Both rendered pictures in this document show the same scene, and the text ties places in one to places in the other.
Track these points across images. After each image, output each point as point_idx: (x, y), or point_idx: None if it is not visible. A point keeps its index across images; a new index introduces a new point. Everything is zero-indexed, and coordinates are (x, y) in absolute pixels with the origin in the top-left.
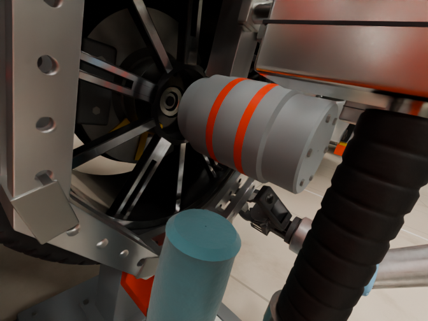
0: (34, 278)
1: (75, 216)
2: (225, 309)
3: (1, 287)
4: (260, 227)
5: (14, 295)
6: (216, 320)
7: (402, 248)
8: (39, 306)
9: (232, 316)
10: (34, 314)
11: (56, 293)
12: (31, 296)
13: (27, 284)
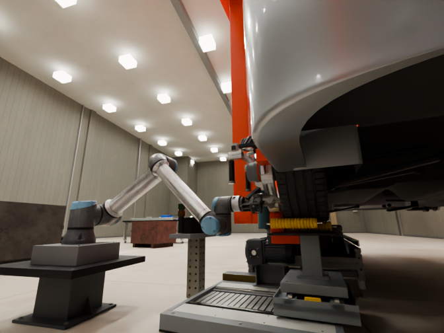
0: (421, 330)
1: (277, 191)
2: (267, 329)
3: (419, 324)
4: (257, 211)
5: (406, 324)
6: (270, 324)
7: (196, 196)
8: (339, 273)
9: (259, 327)
10: (335, 271)
11: (393, 330)
12: (399, 326)
13: (415, 328)
